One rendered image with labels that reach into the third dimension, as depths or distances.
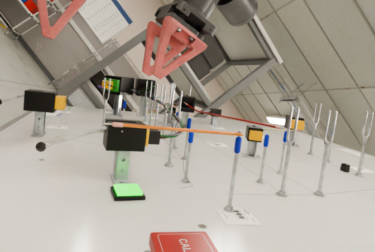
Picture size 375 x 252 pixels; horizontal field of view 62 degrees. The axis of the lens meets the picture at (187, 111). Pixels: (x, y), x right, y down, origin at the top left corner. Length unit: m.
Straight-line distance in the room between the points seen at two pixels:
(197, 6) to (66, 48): 7.70
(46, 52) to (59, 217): 7.85
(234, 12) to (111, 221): 0.36
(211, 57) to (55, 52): 6.80
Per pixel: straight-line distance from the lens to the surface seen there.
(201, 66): 1.54
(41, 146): 0.47
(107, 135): 0.46
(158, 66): 0.43
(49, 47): 8.20
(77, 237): 0.35
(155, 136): 0.48
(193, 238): 0.28
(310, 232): 0.43
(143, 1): 8.29
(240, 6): 0.53
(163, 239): 0.27
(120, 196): 0.43
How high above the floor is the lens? 1.13
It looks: 8 degrees up
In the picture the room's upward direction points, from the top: 53 degrees clockwise
